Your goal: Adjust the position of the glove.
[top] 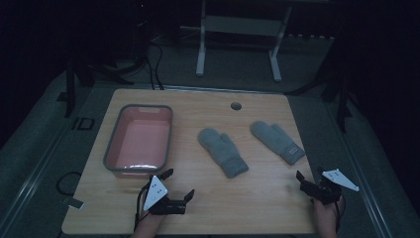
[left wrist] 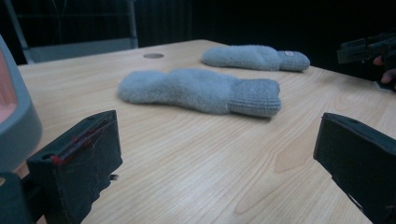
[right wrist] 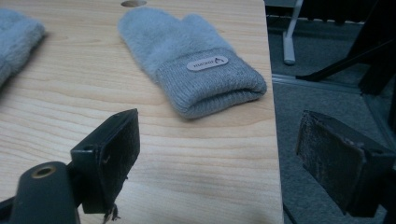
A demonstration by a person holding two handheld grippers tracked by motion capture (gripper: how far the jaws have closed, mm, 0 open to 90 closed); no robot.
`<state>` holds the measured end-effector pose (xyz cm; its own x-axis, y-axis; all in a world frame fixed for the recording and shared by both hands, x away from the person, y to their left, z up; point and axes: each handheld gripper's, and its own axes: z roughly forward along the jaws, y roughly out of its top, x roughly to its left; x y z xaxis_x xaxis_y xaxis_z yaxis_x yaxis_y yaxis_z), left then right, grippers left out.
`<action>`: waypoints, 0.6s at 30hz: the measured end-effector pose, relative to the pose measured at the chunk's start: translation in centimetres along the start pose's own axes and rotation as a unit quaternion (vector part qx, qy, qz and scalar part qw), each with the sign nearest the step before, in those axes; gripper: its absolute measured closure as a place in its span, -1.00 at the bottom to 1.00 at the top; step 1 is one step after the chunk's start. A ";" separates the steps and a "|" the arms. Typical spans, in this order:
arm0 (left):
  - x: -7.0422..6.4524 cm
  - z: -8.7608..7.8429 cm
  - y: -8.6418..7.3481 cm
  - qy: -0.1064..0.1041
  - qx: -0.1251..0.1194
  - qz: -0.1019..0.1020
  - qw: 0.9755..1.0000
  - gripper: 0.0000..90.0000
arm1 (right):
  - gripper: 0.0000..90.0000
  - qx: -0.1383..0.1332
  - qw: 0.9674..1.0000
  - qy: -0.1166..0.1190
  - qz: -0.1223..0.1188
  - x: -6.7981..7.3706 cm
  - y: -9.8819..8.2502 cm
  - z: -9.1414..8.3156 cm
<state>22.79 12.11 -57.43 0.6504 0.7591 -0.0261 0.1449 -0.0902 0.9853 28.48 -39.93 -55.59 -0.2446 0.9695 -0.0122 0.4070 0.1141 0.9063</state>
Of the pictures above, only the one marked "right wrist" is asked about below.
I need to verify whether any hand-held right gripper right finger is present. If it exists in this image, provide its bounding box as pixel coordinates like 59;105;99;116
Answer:
295;109;396;218

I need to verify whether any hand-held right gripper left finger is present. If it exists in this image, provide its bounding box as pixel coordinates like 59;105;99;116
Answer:
69;108;141;222

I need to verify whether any grey fuzzy mitten with label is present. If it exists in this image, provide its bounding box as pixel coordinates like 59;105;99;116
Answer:
117;7;268;120

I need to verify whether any black stand leg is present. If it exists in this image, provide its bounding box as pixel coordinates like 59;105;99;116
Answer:
295;0;396;96

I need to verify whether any white metal stand leg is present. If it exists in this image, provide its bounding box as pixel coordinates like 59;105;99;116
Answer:
282;0;304;66

